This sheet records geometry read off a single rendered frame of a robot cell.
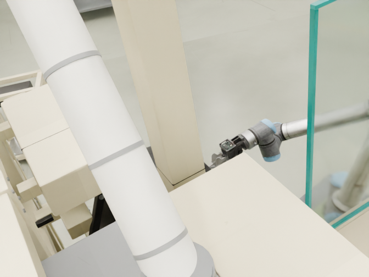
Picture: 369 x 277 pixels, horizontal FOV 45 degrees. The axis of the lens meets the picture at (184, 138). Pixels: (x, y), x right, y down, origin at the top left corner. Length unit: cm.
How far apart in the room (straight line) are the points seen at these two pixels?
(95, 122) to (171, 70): 44
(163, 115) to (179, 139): 12
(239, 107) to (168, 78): 332
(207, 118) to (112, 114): 362
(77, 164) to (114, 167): 62
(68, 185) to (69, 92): 65
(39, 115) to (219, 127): 277
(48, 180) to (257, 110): 328
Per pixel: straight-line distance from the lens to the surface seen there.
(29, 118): 178
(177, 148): 139
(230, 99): 469
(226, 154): 210
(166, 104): 129
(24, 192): 155
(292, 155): 398
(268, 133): 218
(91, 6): 708
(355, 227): 184
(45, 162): 153
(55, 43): 89
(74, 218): 166
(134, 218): 87
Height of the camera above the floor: 269
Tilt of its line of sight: 39 degrees down
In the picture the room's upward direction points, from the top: 12 degrees counter-clockwise
